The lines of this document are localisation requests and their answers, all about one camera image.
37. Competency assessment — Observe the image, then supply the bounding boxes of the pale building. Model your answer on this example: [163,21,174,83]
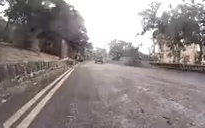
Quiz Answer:
[154,41,204,65]

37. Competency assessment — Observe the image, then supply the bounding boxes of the tall leafy trees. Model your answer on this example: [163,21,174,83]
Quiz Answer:
[136,0,205,64]

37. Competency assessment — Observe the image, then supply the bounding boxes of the cluster of trees and bushes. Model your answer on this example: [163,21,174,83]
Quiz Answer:
[108,39,143,67]

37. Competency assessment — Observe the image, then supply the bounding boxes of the low dark wall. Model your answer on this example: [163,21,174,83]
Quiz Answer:
[149,61,205,74]

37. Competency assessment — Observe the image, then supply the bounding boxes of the grey asphalt road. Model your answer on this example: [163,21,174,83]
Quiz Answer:
[28,60,205,128]

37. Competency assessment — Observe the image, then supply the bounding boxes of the dark building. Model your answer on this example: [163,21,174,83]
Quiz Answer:
[19,31,71,60]

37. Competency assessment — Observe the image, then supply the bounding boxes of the leaf-strewn dirt verge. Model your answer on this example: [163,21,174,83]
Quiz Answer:
[0,64,74,128]

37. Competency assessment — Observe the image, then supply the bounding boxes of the vehicle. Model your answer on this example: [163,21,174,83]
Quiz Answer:
[94,54,105,65]

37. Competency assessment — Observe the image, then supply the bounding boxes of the dry grass slope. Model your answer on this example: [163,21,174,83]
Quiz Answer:
[0,43,63,64]

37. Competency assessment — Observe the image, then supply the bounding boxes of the stone retaining wall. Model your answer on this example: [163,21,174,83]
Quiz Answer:
[0,58,76,88]

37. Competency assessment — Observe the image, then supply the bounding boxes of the group of dark trees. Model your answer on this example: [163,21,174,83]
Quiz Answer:
[0,0,94,63]

